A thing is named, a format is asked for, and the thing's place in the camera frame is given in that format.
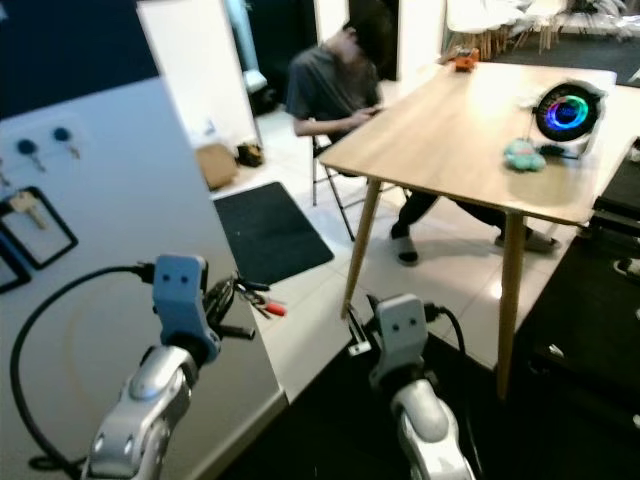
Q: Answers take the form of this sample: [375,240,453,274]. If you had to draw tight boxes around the black drawer cabinet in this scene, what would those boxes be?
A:
[460,140,640,480]

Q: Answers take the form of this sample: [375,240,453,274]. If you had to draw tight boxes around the light wooden table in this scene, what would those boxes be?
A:
[317,58,620,403]

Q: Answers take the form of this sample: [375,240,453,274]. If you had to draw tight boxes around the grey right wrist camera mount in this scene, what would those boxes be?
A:
[367,292,432,392]

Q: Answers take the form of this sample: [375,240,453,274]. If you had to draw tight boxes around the white chair with wooden legs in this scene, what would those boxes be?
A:
[445,0,561,59]

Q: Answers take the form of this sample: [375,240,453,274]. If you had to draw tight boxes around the keys with red tag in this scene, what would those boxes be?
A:
[236,290,289,321]

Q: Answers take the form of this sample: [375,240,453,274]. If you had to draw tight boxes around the black floor mat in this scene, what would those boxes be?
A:
[212,181,337,288]

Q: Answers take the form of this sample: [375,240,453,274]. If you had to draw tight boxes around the teal plush toy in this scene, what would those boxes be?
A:
[504,137,549,174]

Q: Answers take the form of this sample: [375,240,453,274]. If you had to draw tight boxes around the seated person in grey shirt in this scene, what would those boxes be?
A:
[284,2,563,267]

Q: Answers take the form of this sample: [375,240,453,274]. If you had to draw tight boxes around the black framed card holder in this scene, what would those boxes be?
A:
[0,186,79,270]
[0,232,32,294]

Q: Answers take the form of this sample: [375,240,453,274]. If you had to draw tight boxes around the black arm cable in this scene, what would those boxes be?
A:
[9,260,162,477]
[426,304,473,421]

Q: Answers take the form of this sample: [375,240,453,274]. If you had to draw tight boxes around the small black floor object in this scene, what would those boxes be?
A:
[235,143,267,169]

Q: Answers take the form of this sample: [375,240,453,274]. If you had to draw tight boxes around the dark blue round wall hook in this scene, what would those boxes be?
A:
[18,139,46,173]
[53,126,81,161]

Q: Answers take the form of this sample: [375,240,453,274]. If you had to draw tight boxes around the silver key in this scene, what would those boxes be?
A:
[12,192,49,231]

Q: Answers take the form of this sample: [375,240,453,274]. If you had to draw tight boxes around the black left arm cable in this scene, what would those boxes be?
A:
[9,260,162,477]

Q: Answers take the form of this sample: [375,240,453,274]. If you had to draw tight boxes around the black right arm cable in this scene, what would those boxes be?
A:
[426,304,473,421]

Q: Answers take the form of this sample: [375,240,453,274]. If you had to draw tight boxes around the black folding chair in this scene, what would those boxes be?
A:
[309,135,409,242]

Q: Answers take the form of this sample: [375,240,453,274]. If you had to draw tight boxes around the round speaker with rainbow light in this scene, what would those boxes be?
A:
[532,79,608,160]

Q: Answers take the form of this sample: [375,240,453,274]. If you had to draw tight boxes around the small orange toy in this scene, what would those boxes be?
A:
[449,47,480,74]

